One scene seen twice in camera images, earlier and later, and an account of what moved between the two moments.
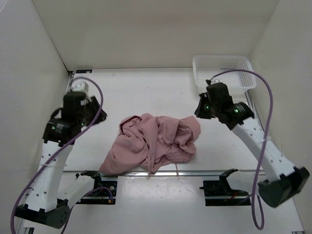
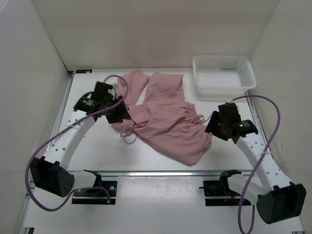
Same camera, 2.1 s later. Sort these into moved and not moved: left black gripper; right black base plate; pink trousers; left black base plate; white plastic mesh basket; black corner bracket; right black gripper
Moved: right black gripper; left black gripper; pink trousers
Not moved: black corner bracket; white plastic mesh basket; right black base plate; left black base plate
